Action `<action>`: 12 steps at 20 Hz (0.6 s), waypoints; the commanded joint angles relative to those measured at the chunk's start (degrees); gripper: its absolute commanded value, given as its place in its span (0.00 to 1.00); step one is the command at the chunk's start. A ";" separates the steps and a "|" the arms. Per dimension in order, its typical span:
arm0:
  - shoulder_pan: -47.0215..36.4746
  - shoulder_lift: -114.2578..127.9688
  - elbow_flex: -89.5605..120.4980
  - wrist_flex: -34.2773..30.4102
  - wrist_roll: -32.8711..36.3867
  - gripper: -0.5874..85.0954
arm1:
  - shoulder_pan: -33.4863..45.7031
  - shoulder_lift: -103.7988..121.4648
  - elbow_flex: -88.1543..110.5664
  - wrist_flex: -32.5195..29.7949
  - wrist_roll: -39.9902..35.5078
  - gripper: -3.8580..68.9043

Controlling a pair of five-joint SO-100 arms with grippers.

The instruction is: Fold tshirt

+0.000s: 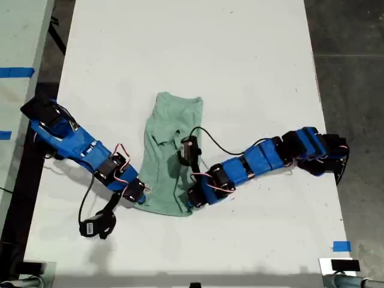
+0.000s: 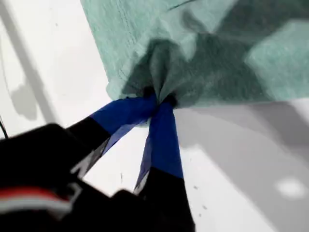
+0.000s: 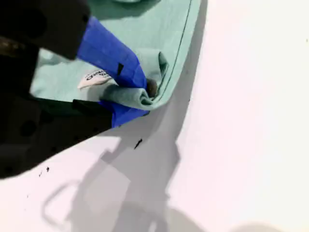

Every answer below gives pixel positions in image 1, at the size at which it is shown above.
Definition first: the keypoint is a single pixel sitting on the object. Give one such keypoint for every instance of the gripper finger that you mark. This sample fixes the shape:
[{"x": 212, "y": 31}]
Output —
[
  {"x": 190, "y": 210},
  {"x": 142, "y": 200}
]

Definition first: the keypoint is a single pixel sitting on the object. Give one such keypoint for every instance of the pale green T-shirt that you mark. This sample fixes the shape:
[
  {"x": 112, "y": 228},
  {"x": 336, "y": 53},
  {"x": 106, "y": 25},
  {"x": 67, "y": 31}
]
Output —
[{"x": 168, "y": 120}]

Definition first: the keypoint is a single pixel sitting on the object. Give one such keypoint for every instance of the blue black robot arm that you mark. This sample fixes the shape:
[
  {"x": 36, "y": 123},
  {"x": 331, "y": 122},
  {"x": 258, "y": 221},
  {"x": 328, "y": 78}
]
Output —
[
  {"x": 264, "y": 156},
  {"x": 78, "y": 144}
]

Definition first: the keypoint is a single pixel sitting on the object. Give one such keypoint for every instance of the small black knob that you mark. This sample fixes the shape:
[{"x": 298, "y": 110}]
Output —
[{"x": 195, "y": 285}]

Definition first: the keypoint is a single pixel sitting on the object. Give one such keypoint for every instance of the silver metal plate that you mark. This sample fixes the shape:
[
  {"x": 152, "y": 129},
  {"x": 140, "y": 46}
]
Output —
[
  {"x": 324, "y": 265},
  {"x": 51, "y": 276}
]

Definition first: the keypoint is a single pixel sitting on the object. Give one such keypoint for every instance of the small black box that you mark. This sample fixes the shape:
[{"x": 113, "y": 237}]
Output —
[
  {"x": 345, "y": 265},
  {"x": 33, "y": 268}
]

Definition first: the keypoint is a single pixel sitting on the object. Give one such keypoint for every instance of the short blue tape strip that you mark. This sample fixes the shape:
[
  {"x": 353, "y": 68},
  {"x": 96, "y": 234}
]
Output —
[{"x": 5, "y": 135}]

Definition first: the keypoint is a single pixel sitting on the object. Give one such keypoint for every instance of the grey tube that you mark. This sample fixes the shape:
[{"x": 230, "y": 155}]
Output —
[
  {"x": 24, "y": 283},
  {"x": 345, "y": 282}
]

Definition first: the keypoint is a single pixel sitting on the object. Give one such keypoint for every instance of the square blue tape piece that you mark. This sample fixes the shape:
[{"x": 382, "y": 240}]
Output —
[{"x": 342, "y": 246}]

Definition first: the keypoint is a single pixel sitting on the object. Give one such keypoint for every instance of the long blue tape strip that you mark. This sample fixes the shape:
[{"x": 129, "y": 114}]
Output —
[{"x": 15, "y": 72}]

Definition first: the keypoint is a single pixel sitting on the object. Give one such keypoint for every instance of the black diagonal strut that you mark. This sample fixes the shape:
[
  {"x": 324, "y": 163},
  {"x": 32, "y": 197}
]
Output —
[{"x": 58, "y": 39}]

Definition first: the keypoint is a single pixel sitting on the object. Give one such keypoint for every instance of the pale side table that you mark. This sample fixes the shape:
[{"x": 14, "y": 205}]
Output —
[{"x": 18, "y": 36}]

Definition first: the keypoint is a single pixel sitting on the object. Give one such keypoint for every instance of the black camera stalk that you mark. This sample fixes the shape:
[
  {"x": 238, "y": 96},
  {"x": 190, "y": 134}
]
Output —
[
  {"x": 111, "y": 204},
  {"x": 196, "y": 171}
]

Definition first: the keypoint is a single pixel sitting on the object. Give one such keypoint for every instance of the black camera box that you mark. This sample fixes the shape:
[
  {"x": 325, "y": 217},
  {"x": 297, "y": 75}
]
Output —
[
  {"x": 93, "y": 228},
  {"x": 189, "y": 151}
]

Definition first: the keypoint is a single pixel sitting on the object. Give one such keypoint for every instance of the black table edge rail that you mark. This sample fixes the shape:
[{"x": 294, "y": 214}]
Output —
[{"x": 19, "y": 210}]

